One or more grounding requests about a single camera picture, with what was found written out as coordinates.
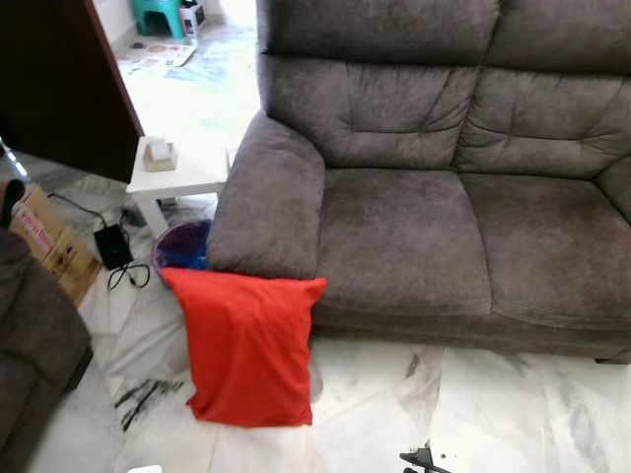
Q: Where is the red pillow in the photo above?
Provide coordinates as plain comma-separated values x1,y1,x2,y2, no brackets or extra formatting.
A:
159,267,328,430

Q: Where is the grey fabric sofa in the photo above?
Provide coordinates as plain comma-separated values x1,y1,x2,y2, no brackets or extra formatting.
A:
206,0,631,364

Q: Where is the purple waste bin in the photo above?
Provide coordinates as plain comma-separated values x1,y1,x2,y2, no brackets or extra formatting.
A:
151,219,214,273

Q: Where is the white side table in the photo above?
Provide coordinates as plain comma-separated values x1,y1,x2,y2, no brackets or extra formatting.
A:
125,137,234,238

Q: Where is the black power adapter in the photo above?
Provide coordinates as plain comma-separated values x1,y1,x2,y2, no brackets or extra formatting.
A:
93,224,135,271

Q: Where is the beige tissue box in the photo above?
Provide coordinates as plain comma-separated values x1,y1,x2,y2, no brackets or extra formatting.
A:
142,137,179,174

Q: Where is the grey fabric armchair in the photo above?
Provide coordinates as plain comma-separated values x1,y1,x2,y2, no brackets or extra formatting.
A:
0,229,96,473

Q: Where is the cardboard box with red print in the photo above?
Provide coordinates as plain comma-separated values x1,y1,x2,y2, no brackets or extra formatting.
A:
9,184,103,305

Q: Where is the printed paper sheet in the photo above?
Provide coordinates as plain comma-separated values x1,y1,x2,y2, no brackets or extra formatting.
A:
117,38,199,76

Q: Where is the small white box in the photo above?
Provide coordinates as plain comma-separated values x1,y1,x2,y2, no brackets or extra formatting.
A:
179,0,207,36

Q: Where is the green plastic stool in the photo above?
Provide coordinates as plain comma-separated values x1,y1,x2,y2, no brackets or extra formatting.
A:
132,0,189,41

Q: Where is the dark brown wooden door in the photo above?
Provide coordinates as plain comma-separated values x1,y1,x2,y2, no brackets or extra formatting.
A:
0,0,146,184

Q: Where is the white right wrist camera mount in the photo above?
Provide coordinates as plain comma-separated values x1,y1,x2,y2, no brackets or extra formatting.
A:
432,441,466,473

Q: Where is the black adapter cable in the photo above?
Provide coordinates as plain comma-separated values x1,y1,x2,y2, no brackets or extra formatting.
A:
47,191,152,293

